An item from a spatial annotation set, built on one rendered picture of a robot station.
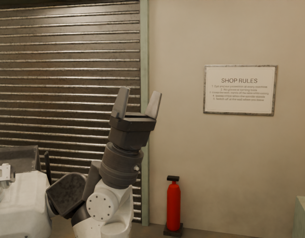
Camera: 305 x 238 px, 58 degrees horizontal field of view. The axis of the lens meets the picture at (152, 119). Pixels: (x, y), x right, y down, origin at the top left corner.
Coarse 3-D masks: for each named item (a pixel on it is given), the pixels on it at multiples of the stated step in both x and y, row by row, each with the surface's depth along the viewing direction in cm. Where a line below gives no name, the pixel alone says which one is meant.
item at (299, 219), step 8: (296, 200) 213; (304, 200) 206; (296, 208) 212; (304, 208) 194; (296, 216) 211; (304, 216) 192; (296, 224) 210; (304, 224) 191; (296, 232) 209; (304, 232) 190
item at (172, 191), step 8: (168, 176) 279; (176, 176) 279; (176, 184) 277; (168, 192) 276; (176, 192) 273; (168, 200) 277; (176, 200) 274; (168, 208) 279; (176, 208) 276; (168, 216) 280; (176, 216) 277; (168, 224) 282; (176, 224) 279; (168, 232) 279; (176, 232) 277
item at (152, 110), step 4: (156, 92) 63; (152, 96) 64; (156, 96) 63; (160, 96) 62; (152, 100) 64; (156, 100) 63; (160, 100) 63; (148, 104) 64; (152, 104) 64; (156, 104) 63; (148, 108) 64; (152, 108) 64; (156, 108) 63; (148, 112) 64; (152, 112) 63; (156, 112) 63; (148, 116) 65; (152, 116) 63; (156, 116) 63
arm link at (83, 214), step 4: (84, 204) 77; (76, 208) 79; (80, 208) 77; (84, 208) 77; (76, 212) 76; (80, 212) 76; (84, 212) 76; (76, 216) 76; (80, 216) 76; (84, 216) 76; (88, 216) 76; (72, 220) 77; (76, 220) 76; (80, 220) 75; (72, 224) 77
